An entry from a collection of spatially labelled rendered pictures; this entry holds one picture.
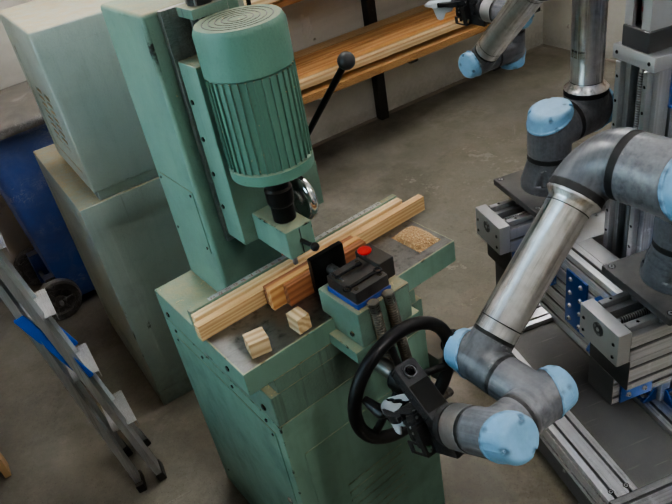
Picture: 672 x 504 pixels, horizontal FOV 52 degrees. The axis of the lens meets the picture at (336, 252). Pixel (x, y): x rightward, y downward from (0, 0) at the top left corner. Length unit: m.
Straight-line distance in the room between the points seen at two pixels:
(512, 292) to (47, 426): 2.13
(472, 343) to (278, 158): 0.51
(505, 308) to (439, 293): 1.79
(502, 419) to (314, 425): 0.66
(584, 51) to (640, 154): 0.83
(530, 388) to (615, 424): 1.08
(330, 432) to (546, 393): 0.68
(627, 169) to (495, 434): 0.44
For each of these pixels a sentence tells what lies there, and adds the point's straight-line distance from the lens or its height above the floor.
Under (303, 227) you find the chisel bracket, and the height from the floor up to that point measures 1.06.
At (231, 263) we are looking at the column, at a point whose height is 0.91.
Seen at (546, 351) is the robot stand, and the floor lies 0.21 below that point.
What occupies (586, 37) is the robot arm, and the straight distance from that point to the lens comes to 1.91.
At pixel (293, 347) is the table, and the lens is 1.43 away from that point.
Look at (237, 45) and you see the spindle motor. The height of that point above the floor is 1.48.
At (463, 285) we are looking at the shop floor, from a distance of 2.96.
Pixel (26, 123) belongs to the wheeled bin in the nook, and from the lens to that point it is 3.00.
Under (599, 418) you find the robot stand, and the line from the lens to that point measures 2.17.
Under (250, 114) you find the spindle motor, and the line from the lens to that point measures 1.30.
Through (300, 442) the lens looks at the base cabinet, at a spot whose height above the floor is 0.63.
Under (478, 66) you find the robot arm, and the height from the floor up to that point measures 1.12.
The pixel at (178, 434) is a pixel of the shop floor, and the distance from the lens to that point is 2.62.
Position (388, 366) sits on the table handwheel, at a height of 0.83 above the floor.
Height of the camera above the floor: 1.82
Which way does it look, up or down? 34 degrees down
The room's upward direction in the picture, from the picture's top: 11 degrees counter-clockwise
